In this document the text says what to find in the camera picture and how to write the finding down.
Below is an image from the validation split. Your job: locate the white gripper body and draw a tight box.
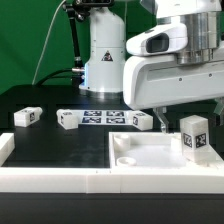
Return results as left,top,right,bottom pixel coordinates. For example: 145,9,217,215
123,24,224,110

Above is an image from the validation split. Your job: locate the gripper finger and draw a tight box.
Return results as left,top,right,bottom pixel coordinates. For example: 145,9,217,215
153,107,169,133
214,98,224,116

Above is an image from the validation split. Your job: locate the white square tabletop part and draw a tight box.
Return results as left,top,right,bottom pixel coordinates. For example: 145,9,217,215
109,132,217,169

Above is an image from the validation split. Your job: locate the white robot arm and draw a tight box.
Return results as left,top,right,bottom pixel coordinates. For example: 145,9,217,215
80,0,224,131

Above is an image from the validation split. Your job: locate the sheet of fiducial markers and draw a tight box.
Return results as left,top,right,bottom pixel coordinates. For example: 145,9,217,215
73,110,131,125

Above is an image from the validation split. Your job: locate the white U-shaped obstacle fence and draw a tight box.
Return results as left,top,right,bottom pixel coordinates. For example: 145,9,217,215
0,133,224,194

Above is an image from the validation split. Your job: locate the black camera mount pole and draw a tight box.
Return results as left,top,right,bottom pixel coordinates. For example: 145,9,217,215
63,1,90,68

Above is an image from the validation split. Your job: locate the black cable bundle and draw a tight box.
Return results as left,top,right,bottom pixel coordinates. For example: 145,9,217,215
34,68,84,87

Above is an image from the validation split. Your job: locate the grey cable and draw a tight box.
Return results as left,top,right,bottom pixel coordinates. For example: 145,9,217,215
31,0,68,86

